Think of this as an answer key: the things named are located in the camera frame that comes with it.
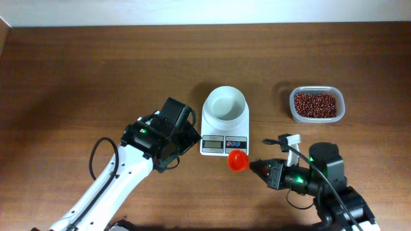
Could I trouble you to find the orange measuring scoop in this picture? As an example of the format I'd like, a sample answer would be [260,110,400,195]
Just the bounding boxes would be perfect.
[227,150,250,172]

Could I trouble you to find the clear plastic food container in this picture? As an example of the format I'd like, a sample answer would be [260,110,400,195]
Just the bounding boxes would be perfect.
[289,86,345,123]

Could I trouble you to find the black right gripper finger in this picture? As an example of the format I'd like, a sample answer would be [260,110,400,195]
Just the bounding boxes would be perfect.
[250,159,273,170]
[254,168,272,186]

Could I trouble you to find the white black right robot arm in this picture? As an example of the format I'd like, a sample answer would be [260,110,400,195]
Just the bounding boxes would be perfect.
[249,139,380,231]

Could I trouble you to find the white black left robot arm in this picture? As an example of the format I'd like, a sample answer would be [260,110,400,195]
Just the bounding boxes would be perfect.
[50,98,200,230]

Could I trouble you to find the white plastic bowl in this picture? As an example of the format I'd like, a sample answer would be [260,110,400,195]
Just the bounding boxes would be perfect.
[205,86,246,121]

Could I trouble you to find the red adzuki beans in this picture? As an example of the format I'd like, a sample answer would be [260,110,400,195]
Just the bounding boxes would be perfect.
[293,93,337,118]

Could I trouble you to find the white digital kitchen scale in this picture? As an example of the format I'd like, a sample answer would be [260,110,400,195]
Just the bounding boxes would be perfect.
[200,101,250,157]

